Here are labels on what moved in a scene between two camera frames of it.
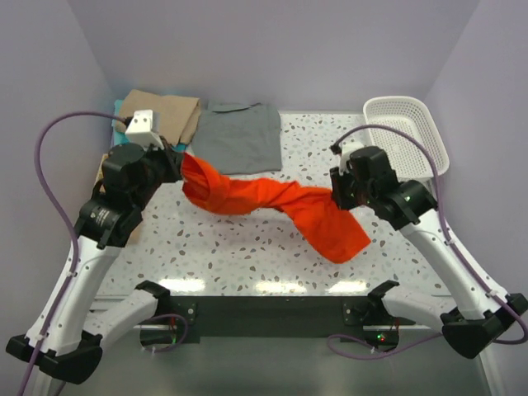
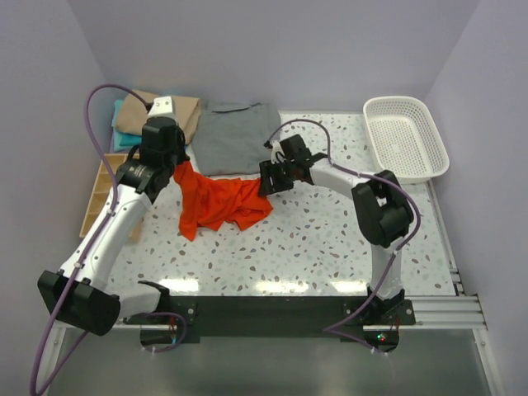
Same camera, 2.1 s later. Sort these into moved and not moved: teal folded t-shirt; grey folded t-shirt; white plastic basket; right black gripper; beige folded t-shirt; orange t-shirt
Moved: right black gripper; orange t-shirt
Not moved: teal folded t-shirt; white plastic basket; beige folded t-shirt; grey folded t-shirt
